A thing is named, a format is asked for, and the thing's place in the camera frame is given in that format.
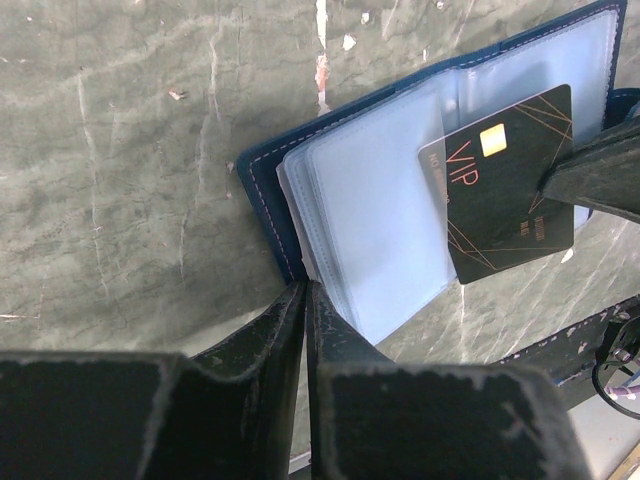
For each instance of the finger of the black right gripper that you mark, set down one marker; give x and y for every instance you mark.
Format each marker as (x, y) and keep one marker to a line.
(601, 175)

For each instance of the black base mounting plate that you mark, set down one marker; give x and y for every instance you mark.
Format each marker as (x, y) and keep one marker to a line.
(569, 356)

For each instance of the blue leather card holder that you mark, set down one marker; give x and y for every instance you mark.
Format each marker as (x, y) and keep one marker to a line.
(353, 199)

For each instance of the black VIP credit card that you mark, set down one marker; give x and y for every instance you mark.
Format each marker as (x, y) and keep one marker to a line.
(487, 177)

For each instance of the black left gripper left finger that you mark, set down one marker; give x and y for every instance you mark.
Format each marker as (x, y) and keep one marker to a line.
(256, 369)

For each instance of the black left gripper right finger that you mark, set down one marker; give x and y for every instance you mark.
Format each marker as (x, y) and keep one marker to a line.
(329, 338)

